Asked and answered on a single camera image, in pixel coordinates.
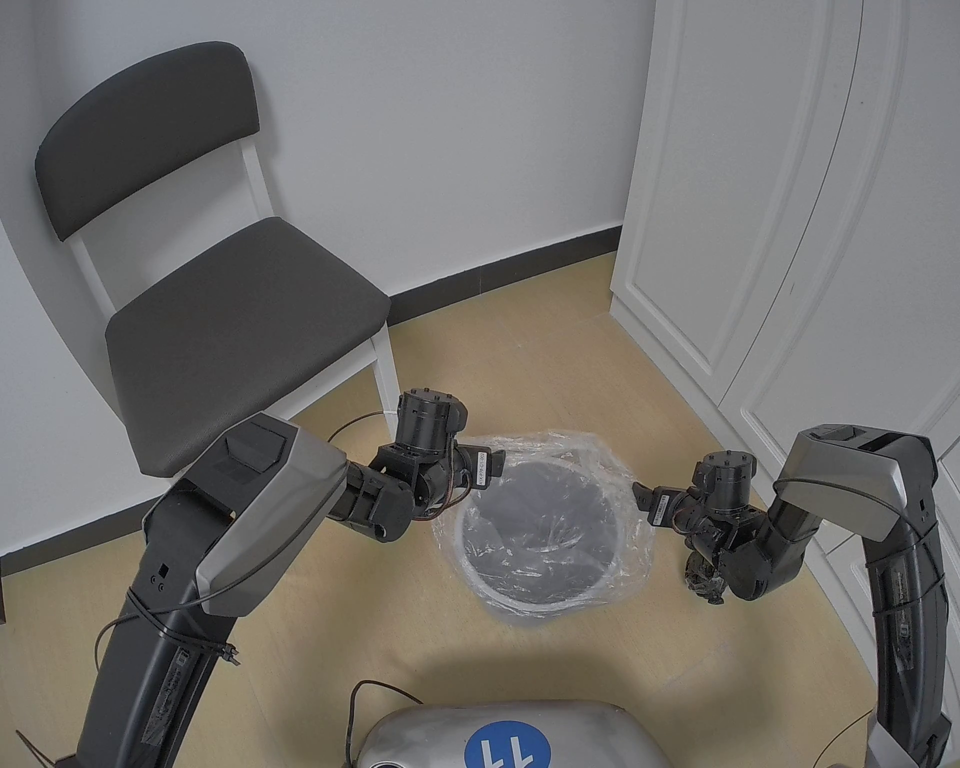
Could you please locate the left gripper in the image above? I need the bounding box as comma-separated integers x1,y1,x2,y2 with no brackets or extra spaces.
448,442,507,495

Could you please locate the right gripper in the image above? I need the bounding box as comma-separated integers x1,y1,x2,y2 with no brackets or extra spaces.
631,483,703,534

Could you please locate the clear plastic bag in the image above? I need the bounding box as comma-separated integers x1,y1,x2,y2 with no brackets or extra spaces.
431,426,661,624

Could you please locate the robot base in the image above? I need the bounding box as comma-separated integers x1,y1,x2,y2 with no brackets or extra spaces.
360,701,676,768

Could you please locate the crumpled black plastic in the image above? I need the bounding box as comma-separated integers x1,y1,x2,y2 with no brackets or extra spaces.
682,556,729,608

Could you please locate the pale grey trash bin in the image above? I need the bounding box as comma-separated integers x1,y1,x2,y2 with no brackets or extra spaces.
457,457,624,612

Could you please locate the dark grey white chair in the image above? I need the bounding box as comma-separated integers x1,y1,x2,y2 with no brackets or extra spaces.
33,41,402,481

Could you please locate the white wardrobe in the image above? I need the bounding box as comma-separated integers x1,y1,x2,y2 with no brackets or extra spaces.
609,0,960,680

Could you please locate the black cable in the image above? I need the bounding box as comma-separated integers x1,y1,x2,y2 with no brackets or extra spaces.
343,678,425,768

